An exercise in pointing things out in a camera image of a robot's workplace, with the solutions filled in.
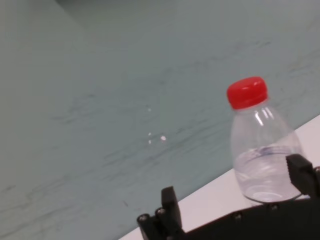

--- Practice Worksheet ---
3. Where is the clear red-capped water bottle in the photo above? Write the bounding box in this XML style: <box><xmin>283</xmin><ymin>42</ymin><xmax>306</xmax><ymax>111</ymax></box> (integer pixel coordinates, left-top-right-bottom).
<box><xmin>226</xmin><ymin>76</ymin><xmax>307</xmax><ymax>205</ymax></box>

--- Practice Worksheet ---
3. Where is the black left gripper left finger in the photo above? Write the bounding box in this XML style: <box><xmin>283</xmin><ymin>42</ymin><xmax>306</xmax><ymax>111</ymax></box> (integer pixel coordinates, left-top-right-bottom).
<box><xmin>136</xmin><ymin>185</ymin><xmax>186</xmax><ymax>240</ymax></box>

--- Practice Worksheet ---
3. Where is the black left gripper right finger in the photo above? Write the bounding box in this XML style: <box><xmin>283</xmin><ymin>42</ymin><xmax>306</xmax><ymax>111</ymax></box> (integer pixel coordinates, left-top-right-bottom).
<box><xmin>285</xmin><ymin>154</ymin><xmax>320</xmax><ymax>200</ymax></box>

